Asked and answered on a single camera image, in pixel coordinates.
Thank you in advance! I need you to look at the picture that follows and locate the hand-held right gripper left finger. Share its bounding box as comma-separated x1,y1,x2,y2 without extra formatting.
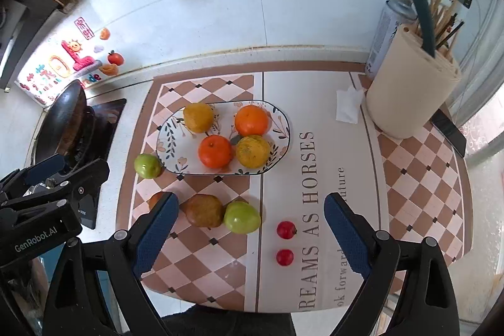
39,191,180,336

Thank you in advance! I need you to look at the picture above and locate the brown pear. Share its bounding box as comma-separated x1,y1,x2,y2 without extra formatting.
180,194,225,229

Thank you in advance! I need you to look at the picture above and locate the black smartphone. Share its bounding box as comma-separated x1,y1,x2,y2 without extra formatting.
430,110,467,158

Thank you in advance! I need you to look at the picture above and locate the red cherry tomato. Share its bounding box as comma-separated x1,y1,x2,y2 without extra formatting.
276,220,297,240
276,249,295,267

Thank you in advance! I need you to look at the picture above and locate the beige utensil holder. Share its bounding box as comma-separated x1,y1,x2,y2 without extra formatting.
365,23,462,140

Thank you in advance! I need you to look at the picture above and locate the yellow mandarin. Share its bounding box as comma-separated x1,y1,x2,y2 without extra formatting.
183,103,215,134
235,135,272,169

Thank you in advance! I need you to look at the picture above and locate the small brown fruit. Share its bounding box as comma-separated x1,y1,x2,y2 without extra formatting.
148,191,166,211

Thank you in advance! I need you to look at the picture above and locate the black wok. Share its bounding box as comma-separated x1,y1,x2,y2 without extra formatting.
35,79,97,168

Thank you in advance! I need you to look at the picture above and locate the small green apple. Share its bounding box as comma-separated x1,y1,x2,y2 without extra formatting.
134,153,163,179

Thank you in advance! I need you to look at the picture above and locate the white paper tissue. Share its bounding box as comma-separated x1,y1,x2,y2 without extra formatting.
335,86,367,124

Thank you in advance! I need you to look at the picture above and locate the oval floral ceramic plate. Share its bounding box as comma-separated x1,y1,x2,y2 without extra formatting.
156,100,291,176

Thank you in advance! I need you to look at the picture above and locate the colourful wall sticker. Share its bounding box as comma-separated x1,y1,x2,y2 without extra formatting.
16,17,124,108

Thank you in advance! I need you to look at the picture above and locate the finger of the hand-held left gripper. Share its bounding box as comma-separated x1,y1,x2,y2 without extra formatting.
8,158,110,211
0,154,67,200

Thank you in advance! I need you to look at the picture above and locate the orange mandarin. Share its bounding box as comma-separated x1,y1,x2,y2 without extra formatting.
198,135,233,169
235,105,270,137

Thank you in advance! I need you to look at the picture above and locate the teal handled knife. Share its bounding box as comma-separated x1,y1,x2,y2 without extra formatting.
405,0,437,59

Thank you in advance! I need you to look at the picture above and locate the checkered printed table mat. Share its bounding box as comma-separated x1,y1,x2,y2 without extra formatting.
116,60,473,315

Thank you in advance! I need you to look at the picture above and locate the person's dark clothing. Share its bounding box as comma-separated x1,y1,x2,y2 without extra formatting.
159,304,296,336

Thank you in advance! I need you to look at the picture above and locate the bundle of wooden chopsticks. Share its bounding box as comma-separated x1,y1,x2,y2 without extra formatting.
409,0,465,53

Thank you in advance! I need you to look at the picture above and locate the black glass gas stove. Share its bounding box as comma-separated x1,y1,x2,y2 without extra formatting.
78,98,127,230

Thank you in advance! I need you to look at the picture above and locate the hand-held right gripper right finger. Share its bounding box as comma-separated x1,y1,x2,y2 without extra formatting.
324,192,462,336

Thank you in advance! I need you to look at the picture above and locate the large green apple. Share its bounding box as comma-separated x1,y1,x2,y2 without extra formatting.
224,201,262,235

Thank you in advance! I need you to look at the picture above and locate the grey spray can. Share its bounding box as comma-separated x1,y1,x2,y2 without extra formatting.
364,0,418,81

